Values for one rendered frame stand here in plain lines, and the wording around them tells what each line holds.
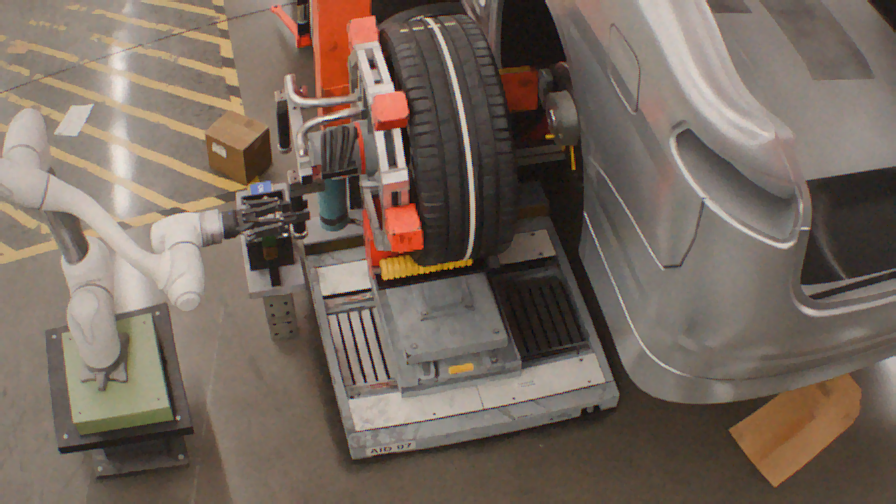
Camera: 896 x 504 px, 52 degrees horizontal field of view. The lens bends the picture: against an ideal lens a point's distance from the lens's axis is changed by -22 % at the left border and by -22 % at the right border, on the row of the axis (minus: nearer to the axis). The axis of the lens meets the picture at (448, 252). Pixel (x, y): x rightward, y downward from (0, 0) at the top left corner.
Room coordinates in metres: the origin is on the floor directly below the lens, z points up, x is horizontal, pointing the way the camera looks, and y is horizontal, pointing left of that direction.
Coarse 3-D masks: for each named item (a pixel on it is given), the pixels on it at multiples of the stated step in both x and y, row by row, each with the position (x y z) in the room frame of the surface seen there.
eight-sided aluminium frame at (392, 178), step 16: (368, 48) 2.33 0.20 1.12; (352, 64) 2.42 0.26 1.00; (368, 64) 2.44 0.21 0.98; (384, 64) 2.26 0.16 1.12; (352, 80) 2.47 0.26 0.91; (368, 80) 2.19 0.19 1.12; (384, 80) 2.19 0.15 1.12; (368, 96) 2.14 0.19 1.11; (384, 144) 2.05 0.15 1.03; (400, 144) 2.05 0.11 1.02; (384, 160) 2.02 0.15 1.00; (400, 160) 2.03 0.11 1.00; (384, 176) 2.00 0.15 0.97; (400, 176) 2.00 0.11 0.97; (368, 192) 2.32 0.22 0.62; (384, 192) 1.98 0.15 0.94; (400, 192) 2.00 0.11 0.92; (368, 208) 2.25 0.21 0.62; (384, 208) 1.98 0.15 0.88; (384, 224) 1.99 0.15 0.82; (384, 240) 1.99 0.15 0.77
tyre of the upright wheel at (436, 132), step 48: (384, 48) 2.42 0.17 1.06; (432, 48) 2.25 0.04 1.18; (480, 48) 2.25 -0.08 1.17; (432, 96) 2.11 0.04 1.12; (480, 96) 2.12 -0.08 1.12; (432, 144) 2.02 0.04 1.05; (480, 144) 2.04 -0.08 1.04; (432, 192) 1.97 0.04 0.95; (480, 192) 1.99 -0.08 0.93; (432, 240) 1.95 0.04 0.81; (480, 240) 2.00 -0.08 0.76
